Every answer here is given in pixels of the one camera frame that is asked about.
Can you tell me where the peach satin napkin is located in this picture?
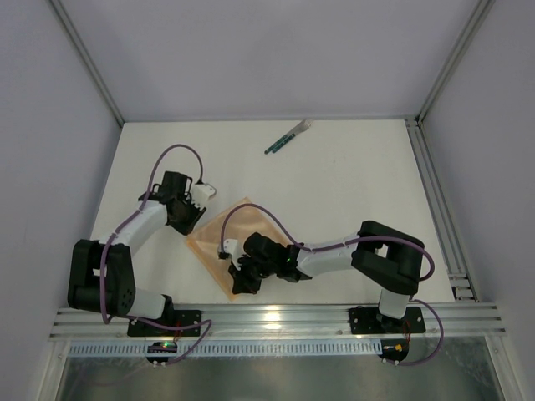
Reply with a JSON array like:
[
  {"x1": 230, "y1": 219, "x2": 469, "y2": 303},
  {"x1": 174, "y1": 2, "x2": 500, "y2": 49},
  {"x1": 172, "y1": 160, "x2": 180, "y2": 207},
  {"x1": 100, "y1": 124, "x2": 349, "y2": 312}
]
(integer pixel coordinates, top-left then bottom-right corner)
[{"x1": 186, "y1": 197, "x2": 289, "y2": 302}]

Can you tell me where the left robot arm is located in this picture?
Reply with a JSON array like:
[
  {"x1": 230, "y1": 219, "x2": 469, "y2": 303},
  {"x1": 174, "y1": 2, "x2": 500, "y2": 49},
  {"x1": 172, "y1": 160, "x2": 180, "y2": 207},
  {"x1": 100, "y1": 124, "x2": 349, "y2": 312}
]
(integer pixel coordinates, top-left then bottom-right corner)
[{"x1": 68, "y1": 171, "x2": 217, "y2": 327}]

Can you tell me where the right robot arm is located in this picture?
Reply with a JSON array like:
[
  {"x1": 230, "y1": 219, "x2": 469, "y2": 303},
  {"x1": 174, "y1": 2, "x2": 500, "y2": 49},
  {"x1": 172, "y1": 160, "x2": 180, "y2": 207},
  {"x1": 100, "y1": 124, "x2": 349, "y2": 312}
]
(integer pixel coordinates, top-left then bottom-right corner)
[{"x1": 219, "y1": 221, "x2": 428, "y2": 332}]

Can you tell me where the left controller board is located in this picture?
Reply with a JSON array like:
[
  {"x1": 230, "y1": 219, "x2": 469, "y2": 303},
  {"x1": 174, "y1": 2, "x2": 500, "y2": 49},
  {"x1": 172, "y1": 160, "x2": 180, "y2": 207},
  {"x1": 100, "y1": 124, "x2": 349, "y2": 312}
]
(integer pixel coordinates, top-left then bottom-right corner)
[{"x1": 145, "y1": 341, "x2": 177, "y2": 368}]

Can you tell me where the controller board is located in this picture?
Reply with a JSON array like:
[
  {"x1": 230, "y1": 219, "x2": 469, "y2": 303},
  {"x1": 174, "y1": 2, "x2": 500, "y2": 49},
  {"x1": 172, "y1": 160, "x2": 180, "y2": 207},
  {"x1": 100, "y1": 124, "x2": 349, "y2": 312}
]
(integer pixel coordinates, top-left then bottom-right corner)
[
  {"x1": 145, "y1": 341, "x2": 177, "y2": 368},
  {"x1": 379, "y1": 339, "x2": 410, "y2": 365}
]

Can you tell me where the right controller board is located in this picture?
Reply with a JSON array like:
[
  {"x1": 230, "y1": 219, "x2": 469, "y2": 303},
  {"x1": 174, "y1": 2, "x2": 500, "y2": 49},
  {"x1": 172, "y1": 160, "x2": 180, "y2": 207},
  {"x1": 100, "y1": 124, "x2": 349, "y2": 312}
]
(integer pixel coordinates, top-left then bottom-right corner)
[{"x1": 379, "y1": 339, "x2": 410, "y2": 365}]

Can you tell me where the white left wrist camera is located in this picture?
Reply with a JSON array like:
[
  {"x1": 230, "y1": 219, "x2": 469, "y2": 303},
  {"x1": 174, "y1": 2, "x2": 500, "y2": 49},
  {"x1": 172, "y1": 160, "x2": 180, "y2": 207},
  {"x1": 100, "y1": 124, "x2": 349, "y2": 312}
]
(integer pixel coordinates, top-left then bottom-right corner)
[{"x1": 191, "y1": 183, "x2": 217, "y2": 209}]

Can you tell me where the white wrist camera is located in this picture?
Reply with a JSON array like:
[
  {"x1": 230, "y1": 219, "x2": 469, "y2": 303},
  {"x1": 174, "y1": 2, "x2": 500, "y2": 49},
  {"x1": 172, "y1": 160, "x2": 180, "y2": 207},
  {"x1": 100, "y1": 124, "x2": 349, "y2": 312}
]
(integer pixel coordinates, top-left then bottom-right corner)
[
  {"x1": 218, "y1": 239, "x2": 238, "y2": 260},
  {"x1": 191, "y1": 183, "x2": 217, "y2": 209}
]

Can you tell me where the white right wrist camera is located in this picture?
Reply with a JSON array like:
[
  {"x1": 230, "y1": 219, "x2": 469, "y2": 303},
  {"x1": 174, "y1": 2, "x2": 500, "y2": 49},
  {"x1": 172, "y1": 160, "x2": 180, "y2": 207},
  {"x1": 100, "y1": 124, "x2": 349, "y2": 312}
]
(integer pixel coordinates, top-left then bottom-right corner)
[{"x1": 218, "y1": 239, "x2": 238, "y2": 260}]

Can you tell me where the aluminium frame rail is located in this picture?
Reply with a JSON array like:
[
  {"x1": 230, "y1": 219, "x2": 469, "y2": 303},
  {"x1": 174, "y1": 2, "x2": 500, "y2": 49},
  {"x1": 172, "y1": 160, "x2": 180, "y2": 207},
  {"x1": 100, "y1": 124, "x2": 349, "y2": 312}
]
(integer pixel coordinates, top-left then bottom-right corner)
[{"x1": 49, "y1": 302, "x2": 507, "y2": 341}]

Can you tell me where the white slotted cable duct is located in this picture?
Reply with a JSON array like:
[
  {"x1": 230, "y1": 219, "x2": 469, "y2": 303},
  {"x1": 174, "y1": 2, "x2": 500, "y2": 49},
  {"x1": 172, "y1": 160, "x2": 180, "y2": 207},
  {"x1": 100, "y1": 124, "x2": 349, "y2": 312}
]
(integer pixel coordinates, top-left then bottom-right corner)
[{"x1": 68, "y1": 338, "x2": 380, "y2": 358}]

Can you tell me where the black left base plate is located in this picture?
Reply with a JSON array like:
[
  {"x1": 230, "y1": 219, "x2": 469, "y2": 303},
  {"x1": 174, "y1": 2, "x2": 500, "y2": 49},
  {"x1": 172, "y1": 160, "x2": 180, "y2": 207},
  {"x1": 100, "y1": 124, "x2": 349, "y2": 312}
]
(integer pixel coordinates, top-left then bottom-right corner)
[{"x1": 127, "y1": 309, "x2": 202, "y2": 338}]

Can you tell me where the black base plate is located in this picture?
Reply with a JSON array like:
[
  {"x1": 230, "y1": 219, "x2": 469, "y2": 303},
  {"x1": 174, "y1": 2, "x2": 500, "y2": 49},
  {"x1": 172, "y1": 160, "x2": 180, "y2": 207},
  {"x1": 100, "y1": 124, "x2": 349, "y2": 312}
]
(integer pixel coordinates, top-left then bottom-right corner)
[
  {"x1": 127, "y1": 309, "x2": 202, "y2": 338},
  {"x1": 348, "y1": 306, "x2": 426, "y2": 335}
]

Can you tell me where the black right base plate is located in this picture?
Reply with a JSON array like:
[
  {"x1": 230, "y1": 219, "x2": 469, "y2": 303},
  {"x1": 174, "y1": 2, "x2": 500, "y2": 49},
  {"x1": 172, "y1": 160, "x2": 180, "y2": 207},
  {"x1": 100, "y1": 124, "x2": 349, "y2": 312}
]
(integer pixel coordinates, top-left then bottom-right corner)
[{"x1": 348, "y1": 306, "x2": 426, "y2": 335}]

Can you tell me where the green handled knife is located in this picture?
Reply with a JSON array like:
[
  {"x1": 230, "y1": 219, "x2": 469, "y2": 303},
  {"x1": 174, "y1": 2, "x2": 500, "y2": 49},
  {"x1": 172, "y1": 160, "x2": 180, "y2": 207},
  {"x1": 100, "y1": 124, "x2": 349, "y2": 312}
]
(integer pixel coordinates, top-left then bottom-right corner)
[{"x1": 264, "y1": 125, "x2": 306, "y2": 155}]

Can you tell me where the right side frame rail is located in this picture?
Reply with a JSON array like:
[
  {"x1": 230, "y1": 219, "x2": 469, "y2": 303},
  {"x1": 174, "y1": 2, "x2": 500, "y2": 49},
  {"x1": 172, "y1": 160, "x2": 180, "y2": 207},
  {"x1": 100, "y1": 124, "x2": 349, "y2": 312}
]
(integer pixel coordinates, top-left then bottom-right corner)
[{"x1": 405, "y1": 117, "x2": 480, "y2": 302}]

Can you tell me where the left back frame post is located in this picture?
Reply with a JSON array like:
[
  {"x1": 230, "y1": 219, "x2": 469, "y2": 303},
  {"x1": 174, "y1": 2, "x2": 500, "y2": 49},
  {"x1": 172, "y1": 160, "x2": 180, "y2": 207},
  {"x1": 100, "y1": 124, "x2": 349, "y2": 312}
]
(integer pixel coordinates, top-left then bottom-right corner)
[{"x1": 46, "y1": 0, "x2": 125, "y2": 128}]

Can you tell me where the frame post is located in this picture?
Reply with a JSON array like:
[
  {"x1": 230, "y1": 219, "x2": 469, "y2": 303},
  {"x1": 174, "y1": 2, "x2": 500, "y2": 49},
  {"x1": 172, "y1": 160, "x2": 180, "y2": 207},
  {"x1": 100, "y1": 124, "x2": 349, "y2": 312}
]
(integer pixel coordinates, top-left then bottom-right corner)
[
  {"x1": 46, "y1": 0, "x2": 125, "y2": 128},
  {"x1": 416, "y1": 0, "x2": 495, "y2": 124}
]

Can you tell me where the right back frame post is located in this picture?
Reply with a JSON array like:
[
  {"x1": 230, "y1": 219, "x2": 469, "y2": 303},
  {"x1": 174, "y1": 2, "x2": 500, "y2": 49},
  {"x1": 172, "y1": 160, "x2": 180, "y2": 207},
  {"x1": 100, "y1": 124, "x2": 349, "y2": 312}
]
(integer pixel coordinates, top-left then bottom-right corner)
[{"x1": 416, "y1": 0, "x2": 495, "y2": 124}]

